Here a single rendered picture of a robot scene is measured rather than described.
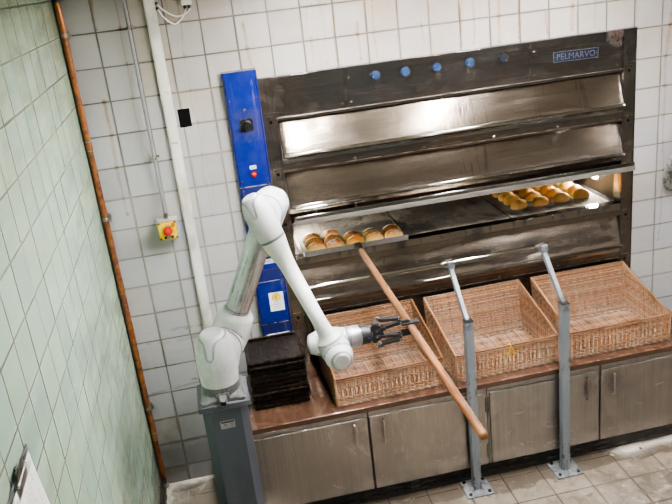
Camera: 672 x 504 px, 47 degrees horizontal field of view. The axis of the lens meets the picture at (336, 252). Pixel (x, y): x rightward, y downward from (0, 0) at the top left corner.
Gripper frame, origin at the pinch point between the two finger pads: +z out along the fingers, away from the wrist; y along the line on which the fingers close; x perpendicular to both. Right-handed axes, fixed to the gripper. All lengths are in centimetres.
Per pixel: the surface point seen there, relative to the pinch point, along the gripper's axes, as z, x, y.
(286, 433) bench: -52, -47, 68
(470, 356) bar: 38, -40, 42
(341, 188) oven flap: -4, -100, -32
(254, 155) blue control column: -45, -97, -55
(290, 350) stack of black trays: -43, -70, 37
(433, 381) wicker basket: 23, -52, 58
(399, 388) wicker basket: 5, -51, 58
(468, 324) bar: 38, -40, 25
